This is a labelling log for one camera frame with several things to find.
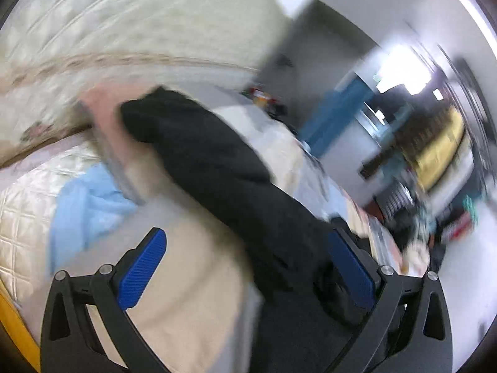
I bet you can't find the cream quilted bedspread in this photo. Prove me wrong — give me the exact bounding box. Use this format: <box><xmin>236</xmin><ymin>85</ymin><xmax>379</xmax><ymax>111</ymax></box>
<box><xmin>0</xmin><ymin>140</ymin><xmax>117</xmax><ymax>319</ymax></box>

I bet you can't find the pink cloth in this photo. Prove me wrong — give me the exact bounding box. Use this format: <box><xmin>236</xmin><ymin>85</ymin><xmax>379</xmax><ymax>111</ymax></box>
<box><xmin>80</xmin><ymin>85</ymin><xmax>150</xmax><ymax>206</ymax></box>

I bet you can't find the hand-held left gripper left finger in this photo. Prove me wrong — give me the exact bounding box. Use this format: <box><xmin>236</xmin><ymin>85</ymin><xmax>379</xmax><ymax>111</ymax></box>
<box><xmin>40</xmin><ymin>227</ymin><xmax>167</xmax><ymax>373</ymax></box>

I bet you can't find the black garment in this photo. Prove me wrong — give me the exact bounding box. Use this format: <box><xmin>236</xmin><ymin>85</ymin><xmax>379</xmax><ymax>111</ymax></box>
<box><xmin>120</xmin><ymin>87</ymin><xmax>404</xmax><ymax>373</ymax></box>

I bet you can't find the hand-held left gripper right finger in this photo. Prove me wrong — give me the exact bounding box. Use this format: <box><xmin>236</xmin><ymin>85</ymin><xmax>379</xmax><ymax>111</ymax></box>
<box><xmin>325</xmin><ymin>218</ymin><xmax>453</xmax><ymax>373</ymax></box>

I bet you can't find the white quilted bed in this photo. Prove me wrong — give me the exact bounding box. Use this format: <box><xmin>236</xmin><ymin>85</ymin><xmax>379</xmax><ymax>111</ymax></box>
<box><xmin>0</xmin><ymin>0</ymin><xmax>292</xmax><ymax>140</ymax></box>

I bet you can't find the light blue cloth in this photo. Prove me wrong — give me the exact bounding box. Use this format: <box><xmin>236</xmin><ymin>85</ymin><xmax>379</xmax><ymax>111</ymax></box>
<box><xmin>48</xmin><ymin>163</ymin><xmax>138</xmax><ymax>274</ymax></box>

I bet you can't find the blue panel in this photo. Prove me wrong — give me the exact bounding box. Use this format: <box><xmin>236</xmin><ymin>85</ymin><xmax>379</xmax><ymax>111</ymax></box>
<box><xmin>300</xmin><ymin>77</ymin><xmax>375</xmax><ymax>158</ymax></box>

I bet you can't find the beige cloth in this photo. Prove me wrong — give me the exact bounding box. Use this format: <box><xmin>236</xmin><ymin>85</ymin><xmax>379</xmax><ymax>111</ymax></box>
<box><xmin>83</xmin><ymin>132</ymin><xmax>307</xmax><ymax>373</ymax></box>

